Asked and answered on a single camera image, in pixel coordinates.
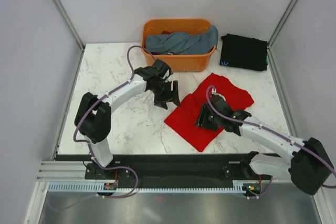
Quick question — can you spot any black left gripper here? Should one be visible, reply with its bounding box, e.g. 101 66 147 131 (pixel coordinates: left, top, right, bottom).
150 80 181 110

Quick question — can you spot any red t shirt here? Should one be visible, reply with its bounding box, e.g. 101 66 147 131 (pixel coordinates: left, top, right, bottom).
164 73 254 152

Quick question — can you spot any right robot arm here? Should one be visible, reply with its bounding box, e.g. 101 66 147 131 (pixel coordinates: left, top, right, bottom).
195 94 335 195

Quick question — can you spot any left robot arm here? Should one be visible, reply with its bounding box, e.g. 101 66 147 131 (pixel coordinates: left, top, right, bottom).
73 59 181 178

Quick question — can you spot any orange plastic basket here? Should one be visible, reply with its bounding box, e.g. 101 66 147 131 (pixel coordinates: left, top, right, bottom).
141 18 216 72

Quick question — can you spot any grey blue t shirt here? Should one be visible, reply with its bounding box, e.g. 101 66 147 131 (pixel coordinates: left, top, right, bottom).
145 25 218 55

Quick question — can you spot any folded black t shirt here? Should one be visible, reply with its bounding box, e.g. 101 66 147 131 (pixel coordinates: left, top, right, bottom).
219 34 268 72

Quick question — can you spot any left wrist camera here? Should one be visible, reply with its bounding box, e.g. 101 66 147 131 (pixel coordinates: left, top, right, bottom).
211 89 226 100

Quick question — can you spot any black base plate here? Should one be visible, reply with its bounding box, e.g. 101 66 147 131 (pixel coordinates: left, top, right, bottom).
85 154 270 188

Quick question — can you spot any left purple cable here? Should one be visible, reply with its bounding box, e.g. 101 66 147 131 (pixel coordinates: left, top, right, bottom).
72 45 158 167

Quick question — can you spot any white slotted cable duct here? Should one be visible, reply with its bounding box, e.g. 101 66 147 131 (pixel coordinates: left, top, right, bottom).
47 180 246 194

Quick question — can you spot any right aluminium frame post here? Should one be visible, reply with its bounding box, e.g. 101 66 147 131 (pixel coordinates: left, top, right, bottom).
267 0 316 49

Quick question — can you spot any aluminium frame post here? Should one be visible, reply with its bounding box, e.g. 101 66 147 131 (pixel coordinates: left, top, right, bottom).
267 0 316 49
51 0 85 52

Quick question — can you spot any aluminium front rail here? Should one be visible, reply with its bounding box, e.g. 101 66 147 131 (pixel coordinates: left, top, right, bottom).
36 159 89 182

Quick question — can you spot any left aluminium frame post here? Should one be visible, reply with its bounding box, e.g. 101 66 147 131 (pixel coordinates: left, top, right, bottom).
51 0 85 52

